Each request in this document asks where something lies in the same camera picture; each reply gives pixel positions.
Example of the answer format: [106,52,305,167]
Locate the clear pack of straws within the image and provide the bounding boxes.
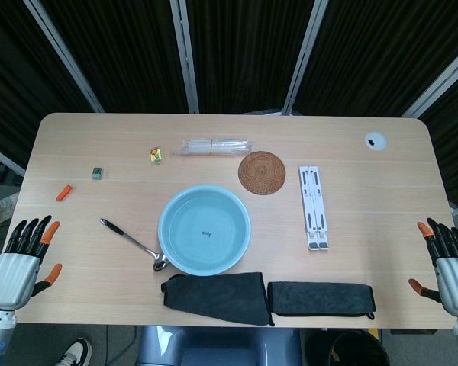
[170,139,255,158]

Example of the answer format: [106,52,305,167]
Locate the grey partition post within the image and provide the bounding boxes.
[281,0,330,116]
[169,0,200,114]
[22,0,105,114]
[402,48,458,118]

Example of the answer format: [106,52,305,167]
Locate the round woven brown coaster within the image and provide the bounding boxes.
[238,150,287,196]

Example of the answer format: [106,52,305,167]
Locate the black waste bin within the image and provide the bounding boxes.
[327,329,391,366]

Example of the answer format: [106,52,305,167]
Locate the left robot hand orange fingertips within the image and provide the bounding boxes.
[0,215,63,310]

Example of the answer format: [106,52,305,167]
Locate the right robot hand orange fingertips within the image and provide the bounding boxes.
[408,217,458,317]

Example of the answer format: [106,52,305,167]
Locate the metal spoon black handle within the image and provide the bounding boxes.
[100,217,169,272]

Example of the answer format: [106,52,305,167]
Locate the black and white sneaker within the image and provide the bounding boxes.
[54,337,93,366]

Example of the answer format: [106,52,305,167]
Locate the white cable grommet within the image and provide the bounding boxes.
[364,131,387,151]

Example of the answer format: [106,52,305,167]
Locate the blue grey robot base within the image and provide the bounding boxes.
[136,326,303,366]

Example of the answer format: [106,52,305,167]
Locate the small dark grey towel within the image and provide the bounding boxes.
[266,281,376,320]

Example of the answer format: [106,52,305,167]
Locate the large dark grey towel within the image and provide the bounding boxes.
[160,271,276,328]

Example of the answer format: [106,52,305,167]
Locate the white folding laptop stand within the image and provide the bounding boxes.
[298,165,332,252]

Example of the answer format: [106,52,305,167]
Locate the light blue bowl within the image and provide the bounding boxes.
[158,185,252,276]

